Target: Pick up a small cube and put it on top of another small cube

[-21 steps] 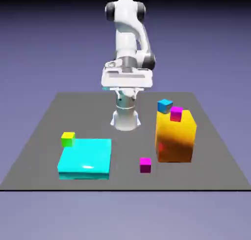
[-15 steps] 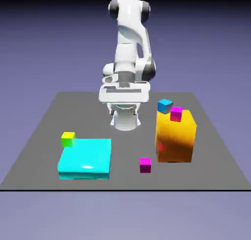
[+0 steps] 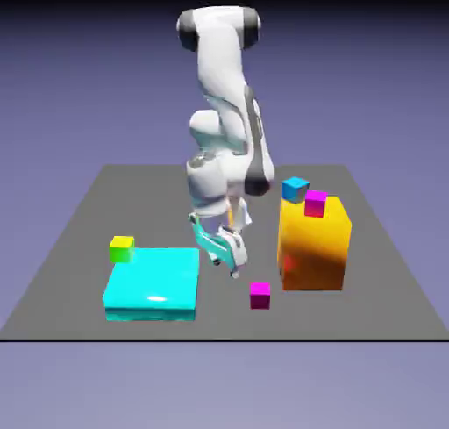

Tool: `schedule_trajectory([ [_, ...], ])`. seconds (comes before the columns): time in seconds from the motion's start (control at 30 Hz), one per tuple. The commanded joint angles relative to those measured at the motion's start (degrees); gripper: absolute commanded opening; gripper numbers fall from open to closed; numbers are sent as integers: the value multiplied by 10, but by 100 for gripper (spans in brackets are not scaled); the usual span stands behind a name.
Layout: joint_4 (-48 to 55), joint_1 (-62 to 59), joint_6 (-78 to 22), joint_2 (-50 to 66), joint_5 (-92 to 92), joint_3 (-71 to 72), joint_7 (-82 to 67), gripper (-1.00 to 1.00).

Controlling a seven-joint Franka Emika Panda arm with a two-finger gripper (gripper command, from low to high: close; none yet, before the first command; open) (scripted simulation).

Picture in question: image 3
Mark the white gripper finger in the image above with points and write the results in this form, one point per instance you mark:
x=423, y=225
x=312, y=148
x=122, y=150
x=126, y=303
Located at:
x=216, y=261
x=234, y=273

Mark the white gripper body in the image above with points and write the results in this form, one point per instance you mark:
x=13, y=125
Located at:
x=218, y=243

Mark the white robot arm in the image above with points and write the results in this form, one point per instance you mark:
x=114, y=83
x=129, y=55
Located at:
x=221, y=85

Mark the small magenta cube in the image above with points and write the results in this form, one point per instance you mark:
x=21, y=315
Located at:
x=315, y=204
x=260, y=295

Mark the small blue cube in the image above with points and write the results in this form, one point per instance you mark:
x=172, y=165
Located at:
x=294, y=189

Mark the small yellow-green cube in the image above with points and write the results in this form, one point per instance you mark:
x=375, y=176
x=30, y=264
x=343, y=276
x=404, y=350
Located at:
x=122, y=249

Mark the large cyan box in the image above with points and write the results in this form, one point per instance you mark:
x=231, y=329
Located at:
x=154, y=281

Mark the large orange box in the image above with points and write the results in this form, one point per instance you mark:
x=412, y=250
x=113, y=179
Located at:
x=315, y=246

